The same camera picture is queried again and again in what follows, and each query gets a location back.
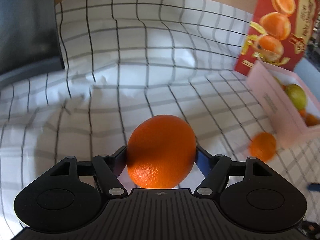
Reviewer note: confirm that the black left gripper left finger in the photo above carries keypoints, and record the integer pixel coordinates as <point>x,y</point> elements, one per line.
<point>108,168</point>

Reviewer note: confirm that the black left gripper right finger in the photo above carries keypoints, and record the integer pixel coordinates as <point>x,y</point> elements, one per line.
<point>215,170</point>

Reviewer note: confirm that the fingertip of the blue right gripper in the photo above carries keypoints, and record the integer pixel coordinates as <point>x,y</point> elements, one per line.
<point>313,187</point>

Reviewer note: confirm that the small mandarin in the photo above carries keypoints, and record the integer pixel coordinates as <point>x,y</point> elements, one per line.
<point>302,113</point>
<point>263,146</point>

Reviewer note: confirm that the large orange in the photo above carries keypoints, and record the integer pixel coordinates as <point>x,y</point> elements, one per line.
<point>161,152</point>

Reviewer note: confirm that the pink open box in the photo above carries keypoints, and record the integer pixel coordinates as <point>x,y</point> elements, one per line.
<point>289,126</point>

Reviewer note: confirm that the white black grid tablecloth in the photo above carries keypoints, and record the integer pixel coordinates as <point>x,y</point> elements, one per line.
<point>125,62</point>

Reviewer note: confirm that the silver laptop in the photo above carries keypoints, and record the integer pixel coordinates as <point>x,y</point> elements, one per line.
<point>29,40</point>

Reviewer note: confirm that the red orange gift box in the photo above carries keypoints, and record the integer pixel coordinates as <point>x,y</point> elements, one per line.
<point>278,33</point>

